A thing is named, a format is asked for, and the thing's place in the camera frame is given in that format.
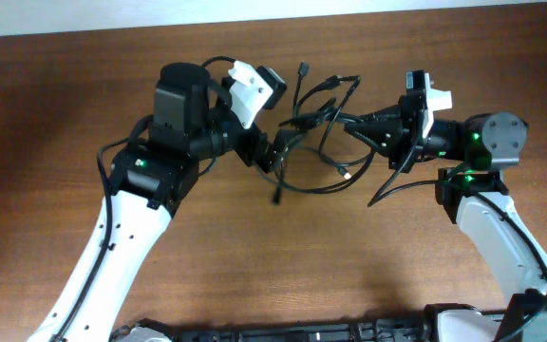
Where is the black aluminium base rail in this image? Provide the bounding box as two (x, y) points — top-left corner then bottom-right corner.
(111, 303), (512, 342)

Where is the black left camera cable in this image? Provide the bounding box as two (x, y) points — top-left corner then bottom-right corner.
(49, 55), (236, 342)

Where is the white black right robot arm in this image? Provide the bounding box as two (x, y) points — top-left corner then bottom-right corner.
(345, 92), (547, 341)

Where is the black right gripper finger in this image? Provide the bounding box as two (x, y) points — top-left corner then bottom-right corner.
(360, 104), (402, 122)
(344, 119), (404, 157)

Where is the black thick cable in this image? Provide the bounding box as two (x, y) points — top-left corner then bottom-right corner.
(254, 61), (377, 206)

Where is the black thin usb cable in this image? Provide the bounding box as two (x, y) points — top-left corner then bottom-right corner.
(277, 74), (363, 181)

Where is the black camera cable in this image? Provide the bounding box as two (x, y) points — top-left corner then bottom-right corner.
(49, 55), (236, 342)
(367, 118), (547, 342)

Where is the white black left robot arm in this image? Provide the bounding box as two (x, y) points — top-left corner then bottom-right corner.
(30, 60), (287, 341)

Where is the black right camera cable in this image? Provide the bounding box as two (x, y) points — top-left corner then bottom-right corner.
(367, 118), (547, 342)

